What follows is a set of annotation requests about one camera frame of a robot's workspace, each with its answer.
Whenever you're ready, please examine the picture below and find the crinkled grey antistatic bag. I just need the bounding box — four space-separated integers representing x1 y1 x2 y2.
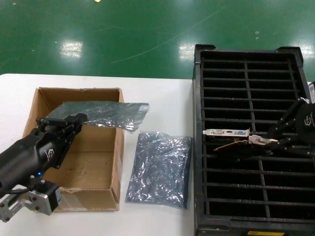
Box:
46 100 150 133

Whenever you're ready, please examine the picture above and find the black slotted plastic container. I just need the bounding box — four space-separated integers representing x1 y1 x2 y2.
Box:
191 44 315 236

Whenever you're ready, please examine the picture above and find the right wrist camera with label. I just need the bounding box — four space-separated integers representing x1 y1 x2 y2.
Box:
307 81 315 104

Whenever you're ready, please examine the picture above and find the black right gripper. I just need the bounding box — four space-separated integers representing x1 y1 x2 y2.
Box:
263 98 315 157

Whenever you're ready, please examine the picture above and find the brown cardboard box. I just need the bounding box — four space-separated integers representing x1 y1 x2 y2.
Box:
22 86 125 212

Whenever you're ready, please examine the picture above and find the flat grey antistatic bag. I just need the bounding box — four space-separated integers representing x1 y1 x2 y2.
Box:
125 130 193 210

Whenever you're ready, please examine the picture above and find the left wrist camera silver bracket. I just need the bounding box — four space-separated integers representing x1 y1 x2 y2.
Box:
0 177 61 222

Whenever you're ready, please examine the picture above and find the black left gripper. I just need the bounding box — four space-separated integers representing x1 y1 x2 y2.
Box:
0 113 88 196

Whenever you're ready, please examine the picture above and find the graphics card with silver bracket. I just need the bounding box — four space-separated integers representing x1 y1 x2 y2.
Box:
203 127 251 143
213 134 280 153

